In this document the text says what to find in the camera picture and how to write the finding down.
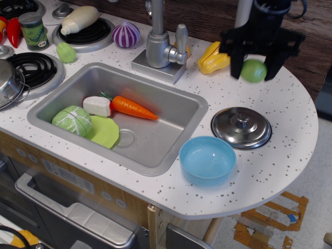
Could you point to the steel toy pot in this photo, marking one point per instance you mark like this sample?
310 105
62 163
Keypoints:
13 86

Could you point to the yellow toy bell pepper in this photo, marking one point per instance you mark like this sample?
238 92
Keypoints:
212 60

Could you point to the light blue plastic bowl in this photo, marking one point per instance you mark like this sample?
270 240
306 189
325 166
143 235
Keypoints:
207 161

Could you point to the back left stove burner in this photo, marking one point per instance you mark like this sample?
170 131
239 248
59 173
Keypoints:
14 8

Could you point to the steel pot lid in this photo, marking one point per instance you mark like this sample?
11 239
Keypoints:
241 127

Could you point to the grey support pole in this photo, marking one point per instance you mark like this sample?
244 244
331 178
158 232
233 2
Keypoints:
243 12

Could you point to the grey metal sink basin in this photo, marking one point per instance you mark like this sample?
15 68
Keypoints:
148 147

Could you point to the back right stove burner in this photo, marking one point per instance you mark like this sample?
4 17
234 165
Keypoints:
93 38

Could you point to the white toy radish piece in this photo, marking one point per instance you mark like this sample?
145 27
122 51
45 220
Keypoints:
98 105

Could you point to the orange toy carrot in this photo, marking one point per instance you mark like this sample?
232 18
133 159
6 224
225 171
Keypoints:
129 107

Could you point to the red toy chili pepper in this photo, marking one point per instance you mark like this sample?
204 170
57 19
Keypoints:
14 32

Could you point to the silver stove knob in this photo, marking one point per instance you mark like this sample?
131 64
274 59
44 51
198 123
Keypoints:
62 11
6 51

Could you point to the yellow toy corn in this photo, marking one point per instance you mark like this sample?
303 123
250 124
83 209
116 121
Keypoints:
187 49

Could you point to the small green toy vegetable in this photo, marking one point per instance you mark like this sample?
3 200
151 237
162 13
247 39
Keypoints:
66 53

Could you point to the silver stove knob left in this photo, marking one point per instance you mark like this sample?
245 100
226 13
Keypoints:
6 51

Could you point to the green toy pea can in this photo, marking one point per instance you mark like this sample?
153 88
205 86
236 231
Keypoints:
33 31

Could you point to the grey oven door handle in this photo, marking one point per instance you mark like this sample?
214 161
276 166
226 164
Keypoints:
73 224

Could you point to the green toy cabbage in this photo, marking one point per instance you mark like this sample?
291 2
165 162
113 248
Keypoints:
74 119

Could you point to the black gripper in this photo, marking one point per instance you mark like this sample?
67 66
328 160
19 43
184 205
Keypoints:
262 34

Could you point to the silver toy faucet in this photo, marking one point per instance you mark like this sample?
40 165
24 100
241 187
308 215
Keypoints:
161 59

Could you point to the purple striped toy onion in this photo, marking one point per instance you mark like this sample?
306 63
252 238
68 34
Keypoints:
126 35

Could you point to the light green plastic plate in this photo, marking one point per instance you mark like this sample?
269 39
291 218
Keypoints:
104 131

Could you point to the cream toy sauce bottle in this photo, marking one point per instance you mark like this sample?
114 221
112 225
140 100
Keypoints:
79 19

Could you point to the red yellow toy item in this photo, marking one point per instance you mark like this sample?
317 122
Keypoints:
3 27

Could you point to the stove burner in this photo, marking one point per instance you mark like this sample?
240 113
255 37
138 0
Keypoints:
93 38
14 8
42 73

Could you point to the front left stove burner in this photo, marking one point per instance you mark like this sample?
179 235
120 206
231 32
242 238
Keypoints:
42 73

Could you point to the green toy pear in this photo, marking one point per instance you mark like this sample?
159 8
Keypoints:
253 71

